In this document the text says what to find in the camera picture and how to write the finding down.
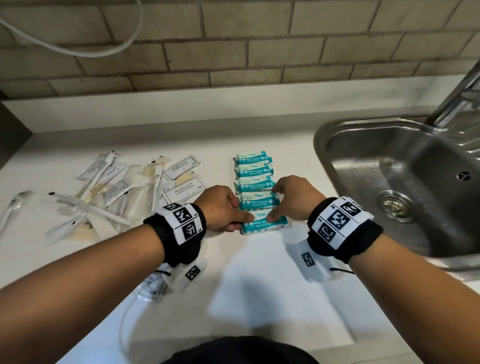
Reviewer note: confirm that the stainless steel sink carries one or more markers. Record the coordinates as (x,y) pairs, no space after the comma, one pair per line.
(431,187)

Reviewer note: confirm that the person's left hand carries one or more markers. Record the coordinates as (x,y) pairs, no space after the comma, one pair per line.
(221,206)

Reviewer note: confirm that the round steel sink drain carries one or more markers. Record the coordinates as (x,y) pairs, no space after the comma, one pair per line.
(395,205)

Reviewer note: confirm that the black right wristband with markers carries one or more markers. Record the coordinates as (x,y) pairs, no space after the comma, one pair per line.
(341,225)

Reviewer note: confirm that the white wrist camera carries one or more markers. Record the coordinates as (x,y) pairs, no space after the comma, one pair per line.
(311,262)
(187,275)

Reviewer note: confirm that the person's right forearm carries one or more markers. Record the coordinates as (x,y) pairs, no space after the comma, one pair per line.
(412,307)

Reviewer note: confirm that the person's dark shirt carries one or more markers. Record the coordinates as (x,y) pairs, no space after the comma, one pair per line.
(240,350)

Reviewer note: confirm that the clear plastic packets pile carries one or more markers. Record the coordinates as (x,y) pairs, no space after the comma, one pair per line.
(13,208)

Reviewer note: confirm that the person's left forearm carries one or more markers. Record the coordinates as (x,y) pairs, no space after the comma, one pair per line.
(75,292)

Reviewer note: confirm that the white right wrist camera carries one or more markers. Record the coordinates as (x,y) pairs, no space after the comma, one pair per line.
(311,262)

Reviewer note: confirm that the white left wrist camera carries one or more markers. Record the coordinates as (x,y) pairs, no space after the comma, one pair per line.
(187,275)

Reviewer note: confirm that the white backsplash upstand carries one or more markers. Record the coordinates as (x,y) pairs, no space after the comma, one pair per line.
(187,105)

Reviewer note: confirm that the dark brown side panel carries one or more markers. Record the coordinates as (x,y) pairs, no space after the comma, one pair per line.
(11,131)

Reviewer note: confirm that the steel faucet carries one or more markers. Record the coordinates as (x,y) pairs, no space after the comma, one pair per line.
(457,101)

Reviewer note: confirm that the person's right hand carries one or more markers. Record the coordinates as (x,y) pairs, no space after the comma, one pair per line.
(296,198)

